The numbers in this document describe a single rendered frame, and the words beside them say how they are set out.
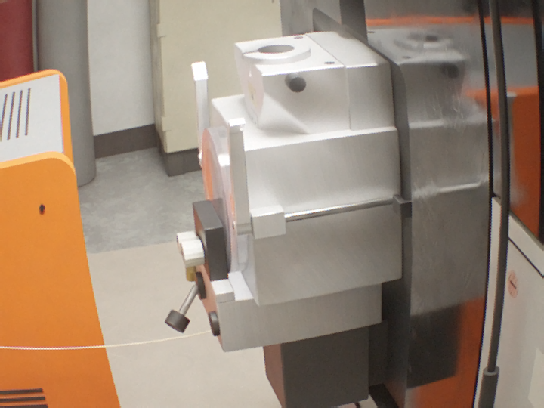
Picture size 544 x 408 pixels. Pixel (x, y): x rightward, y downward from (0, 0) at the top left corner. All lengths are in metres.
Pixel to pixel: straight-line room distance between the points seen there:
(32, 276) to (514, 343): 0.66
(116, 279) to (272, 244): 1.06
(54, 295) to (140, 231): 2.51
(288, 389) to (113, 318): 0.88
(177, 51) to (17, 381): 2.79
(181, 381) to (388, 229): 0.78
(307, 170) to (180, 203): 3.12
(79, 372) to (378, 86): 0.58
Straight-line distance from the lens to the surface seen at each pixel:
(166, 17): 3.74
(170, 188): 3.85
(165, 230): 3.53
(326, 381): 0.69
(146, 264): 1.70
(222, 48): 3.80
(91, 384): 1.10
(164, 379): 1.39
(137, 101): 4.20
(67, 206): 1.00
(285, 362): 0.68
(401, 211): 0.61
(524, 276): 0.44
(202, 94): 0.69
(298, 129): 0.61
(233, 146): 0.58
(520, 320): 0.45
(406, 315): 0.65
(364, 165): 0.61
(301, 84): 0.58
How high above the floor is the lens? 1.46
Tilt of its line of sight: 24 degrees down
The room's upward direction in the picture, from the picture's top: 4 degrees counter-clockwise
